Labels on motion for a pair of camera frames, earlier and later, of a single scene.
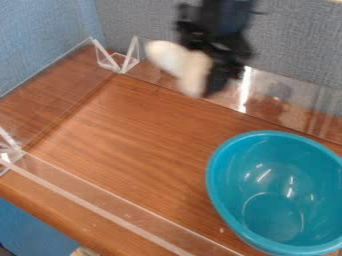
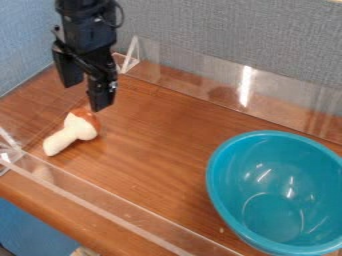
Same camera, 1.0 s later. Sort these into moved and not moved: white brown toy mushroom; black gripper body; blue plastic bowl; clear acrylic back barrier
Moved: white brown toy mushroom; black gripper body
Not moved: blue plastic bowl; clear acrylic back barrier
